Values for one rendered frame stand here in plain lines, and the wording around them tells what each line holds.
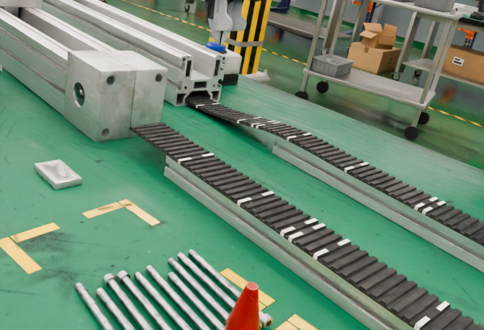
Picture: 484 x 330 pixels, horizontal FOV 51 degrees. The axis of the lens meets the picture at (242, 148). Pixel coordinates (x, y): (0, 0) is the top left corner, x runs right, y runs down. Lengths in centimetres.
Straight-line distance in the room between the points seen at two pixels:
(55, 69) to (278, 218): 41
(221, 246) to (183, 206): 8
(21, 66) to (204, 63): 29
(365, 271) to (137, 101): 38
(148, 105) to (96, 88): 8
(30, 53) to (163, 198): 37
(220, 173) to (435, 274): 25
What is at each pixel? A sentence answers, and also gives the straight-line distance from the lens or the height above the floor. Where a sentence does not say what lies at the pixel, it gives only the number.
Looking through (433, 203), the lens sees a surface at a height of 81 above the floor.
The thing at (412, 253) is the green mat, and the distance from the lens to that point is 58.
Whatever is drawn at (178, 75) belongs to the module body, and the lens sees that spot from 83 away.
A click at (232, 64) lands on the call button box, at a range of 102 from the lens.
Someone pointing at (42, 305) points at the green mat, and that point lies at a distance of 42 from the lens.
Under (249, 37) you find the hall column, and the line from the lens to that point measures 412.
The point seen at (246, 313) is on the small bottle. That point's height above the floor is 89.
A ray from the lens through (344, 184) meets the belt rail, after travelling 66.
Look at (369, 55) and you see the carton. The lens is 575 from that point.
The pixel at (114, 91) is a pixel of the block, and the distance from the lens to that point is 66.
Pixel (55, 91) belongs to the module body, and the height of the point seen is 81.
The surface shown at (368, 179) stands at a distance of 64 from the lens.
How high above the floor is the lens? 105
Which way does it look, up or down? 22 degrees down
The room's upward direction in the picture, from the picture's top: 12 degrees clockwise
